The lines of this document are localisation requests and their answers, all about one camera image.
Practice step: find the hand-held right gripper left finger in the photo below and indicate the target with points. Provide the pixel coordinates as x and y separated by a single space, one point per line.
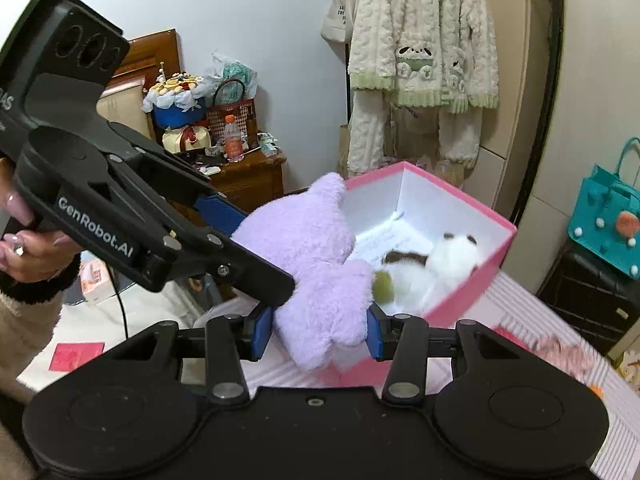
262 332

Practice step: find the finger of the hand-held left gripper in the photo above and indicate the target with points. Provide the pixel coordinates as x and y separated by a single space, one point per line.
220 215
260 272

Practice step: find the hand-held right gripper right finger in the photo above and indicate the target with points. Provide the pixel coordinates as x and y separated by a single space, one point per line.
375 332

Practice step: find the green round plush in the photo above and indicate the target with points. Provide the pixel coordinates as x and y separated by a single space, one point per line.
384 281

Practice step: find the purple plush toy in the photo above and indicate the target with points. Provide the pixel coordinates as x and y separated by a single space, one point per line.
320 260

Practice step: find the brown plush piece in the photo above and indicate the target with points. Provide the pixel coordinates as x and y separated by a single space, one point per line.
402 258

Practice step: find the white panda plush toy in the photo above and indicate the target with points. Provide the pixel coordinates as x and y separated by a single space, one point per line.
450 260

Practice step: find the pink cardboard box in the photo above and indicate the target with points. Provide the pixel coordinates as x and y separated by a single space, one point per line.
480 280

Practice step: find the floral fabric scrunchie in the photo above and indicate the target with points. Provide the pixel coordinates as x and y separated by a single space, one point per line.
565 355

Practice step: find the orange ball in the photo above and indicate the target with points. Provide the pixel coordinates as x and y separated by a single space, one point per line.
595 391

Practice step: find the person's left forearm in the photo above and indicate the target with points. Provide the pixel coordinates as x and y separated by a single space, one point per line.
25 330

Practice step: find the person's left hand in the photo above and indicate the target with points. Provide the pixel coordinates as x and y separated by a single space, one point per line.
30 255

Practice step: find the wooden nightstand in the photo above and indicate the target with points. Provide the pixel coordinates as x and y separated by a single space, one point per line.
250 180

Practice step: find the orange drink bottle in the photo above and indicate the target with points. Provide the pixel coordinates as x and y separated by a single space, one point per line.
233 137

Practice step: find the cream bag red ribbon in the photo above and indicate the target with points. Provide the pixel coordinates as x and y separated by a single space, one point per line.
187 140

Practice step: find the mint green gift box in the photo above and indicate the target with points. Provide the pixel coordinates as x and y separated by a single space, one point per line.
267 145

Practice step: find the printed paper sheet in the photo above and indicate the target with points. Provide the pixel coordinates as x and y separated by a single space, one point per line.
385 242

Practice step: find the woven basket bag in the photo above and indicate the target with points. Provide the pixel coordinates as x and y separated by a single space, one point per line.
232 112

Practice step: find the white bedsheet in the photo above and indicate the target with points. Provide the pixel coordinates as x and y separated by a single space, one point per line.
160 310

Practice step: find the flower bouquet blue box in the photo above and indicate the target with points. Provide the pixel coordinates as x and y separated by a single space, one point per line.
175 100

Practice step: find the pink tissue box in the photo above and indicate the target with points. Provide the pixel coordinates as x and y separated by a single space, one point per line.
95 280

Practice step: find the wooden headboard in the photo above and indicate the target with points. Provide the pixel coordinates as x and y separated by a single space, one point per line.
150 60

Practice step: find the patterned plastic bag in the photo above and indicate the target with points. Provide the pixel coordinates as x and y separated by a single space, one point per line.
235 72

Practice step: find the black coat rack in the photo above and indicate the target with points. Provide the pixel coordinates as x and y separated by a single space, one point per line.
346 105

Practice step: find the fluffy cream pajama pants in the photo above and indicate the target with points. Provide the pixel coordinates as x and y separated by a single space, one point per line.
370 135

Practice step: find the red envelope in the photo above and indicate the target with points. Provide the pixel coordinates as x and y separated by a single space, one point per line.
77 357

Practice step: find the black suitcase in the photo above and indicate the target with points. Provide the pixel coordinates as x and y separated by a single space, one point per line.
590 300

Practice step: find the canvas tote bag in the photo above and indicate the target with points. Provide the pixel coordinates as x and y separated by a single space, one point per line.
340 15

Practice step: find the teal tote bag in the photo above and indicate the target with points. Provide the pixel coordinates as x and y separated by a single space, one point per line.
607 225

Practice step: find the striped tablecloth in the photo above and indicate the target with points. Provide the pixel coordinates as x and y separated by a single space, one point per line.
615 440

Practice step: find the fluffy cream pajama top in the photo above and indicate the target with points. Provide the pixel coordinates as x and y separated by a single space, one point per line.
425 30

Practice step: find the cream wardrobe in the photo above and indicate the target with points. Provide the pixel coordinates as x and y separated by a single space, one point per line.
595 60

